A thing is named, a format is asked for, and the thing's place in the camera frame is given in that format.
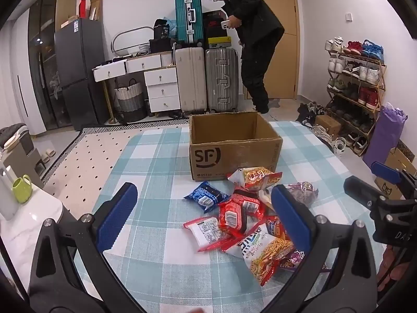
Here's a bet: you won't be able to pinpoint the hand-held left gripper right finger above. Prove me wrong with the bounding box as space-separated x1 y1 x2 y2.
261 184 380 313

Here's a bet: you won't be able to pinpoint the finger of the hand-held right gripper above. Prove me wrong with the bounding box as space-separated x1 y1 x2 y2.
371 161 417 190
344 176 396 209

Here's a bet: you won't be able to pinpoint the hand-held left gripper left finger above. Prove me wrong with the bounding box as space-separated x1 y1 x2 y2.
28 183 154 313

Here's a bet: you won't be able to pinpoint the red cone snack packet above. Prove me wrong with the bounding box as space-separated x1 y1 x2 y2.
265 217 287 238

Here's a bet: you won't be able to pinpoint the purple snack packet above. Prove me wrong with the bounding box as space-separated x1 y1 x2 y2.
278 249 305 269
287 182 319 207

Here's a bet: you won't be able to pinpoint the red black noodle packet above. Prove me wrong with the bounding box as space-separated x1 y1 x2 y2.
218 199 261 238
233 189 272 216

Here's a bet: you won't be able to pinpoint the large noodle print snack packet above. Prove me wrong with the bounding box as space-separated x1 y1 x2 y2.
225 223 295 287

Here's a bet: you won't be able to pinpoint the white noodle print snack packet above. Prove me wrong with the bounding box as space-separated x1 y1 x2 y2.
227 167 283 191

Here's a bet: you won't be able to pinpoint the white red-edged snack packet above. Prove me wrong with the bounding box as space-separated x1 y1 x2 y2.
183 217 229 252

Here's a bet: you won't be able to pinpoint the blue snack packet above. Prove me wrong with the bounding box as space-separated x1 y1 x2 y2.
183 182 230 212

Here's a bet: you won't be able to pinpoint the cat face cardboard box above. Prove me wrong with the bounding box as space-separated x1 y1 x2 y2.
375 148 417 201

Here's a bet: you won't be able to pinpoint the purple bag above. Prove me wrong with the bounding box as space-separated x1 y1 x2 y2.
363 103 408 170

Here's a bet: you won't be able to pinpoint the cream dotted rug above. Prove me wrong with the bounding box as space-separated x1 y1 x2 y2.
42 119 191 209

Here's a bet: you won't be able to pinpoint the small brown cardboard box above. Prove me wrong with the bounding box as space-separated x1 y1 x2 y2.
314 115 342 137

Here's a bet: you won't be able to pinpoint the pile of loose shoes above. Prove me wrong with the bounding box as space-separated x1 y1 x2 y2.
296 102 347 155

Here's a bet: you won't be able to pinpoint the white marble table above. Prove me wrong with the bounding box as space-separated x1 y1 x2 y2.
0 187 64 300

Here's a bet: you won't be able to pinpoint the green mug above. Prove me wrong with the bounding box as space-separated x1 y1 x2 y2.
12 175 32 203

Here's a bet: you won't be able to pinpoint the wooden shoe rack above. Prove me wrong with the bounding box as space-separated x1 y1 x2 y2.
326 37 388 155

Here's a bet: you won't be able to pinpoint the rows of assorted shoes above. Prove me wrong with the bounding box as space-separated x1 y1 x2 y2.
325 37 385 155

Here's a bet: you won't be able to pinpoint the white kettle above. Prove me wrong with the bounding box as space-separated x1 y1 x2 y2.
0 161 18 220

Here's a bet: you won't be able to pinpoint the woven laundry basket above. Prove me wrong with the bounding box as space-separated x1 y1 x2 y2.
114 79 147 123

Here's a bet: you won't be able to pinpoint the grey upholstered chair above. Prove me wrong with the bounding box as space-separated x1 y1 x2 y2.
0 123 44 190

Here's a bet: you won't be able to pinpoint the white dresser with drawers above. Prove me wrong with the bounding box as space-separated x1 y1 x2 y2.
92 52 181 118

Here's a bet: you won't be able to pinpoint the silver suitcase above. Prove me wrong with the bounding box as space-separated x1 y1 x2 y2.
205 48 239 113

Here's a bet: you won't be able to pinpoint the beige suitcase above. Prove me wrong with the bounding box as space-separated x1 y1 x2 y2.
175 47 208 114

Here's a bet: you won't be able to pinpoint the dark grey fridge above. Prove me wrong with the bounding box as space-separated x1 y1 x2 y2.
54 18 109 131

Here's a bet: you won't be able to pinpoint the dark glass cabinet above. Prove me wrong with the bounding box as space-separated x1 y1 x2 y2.
28 0 77 134

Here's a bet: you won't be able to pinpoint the black bag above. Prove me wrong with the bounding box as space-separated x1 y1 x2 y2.
149 38 173 53

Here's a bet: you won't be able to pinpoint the oval mirror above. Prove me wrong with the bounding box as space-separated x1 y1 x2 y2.
111 26 154 56

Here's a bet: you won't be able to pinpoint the wooden door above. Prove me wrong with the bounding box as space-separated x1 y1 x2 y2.
237 0 299 100

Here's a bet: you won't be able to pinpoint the blue plastic bag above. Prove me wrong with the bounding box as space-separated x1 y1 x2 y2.
163 16 178 40

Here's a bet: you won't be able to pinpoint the black shoe box red logo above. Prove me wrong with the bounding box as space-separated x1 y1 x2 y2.
203 18 229 31

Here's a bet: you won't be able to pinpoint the teal suitcase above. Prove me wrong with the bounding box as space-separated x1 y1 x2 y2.
175 0 205 47

